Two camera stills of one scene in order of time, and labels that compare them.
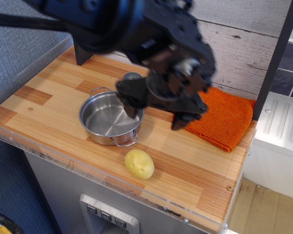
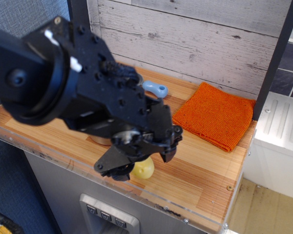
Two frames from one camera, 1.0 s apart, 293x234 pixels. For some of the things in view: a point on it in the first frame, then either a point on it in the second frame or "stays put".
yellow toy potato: x=139 y=163 stays put
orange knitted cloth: x=226 y=121 stays put
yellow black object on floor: x=1 y=224 stays put
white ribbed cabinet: x=275 y=160 stays put
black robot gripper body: x=172 y=47 to x=110 y=103
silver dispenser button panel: x=101 y=218 stays put
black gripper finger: x=186 y=110 to x=168 y=155
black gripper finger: x=134 y=94 to x=120 y=173
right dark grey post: x=277 y=58 stays put
